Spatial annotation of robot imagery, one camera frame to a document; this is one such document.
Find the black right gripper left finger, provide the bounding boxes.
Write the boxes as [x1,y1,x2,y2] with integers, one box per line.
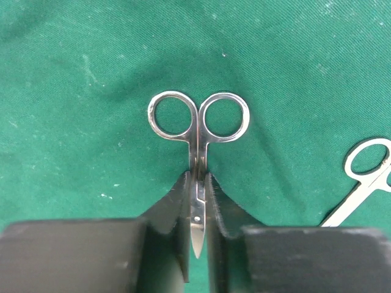
[1,172,190,292]

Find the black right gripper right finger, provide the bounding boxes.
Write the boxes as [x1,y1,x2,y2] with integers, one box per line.
[205,174,390,292]

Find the small silver scissors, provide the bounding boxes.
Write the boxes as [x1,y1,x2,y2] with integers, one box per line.
[147,91,250,258]

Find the silver hemostat forceps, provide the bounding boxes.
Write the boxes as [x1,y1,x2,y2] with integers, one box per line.
[320,137,390,227]

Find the green surgical cloth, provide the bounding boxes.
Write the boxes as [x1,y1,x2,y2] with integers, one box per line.
[1,1,390,292]

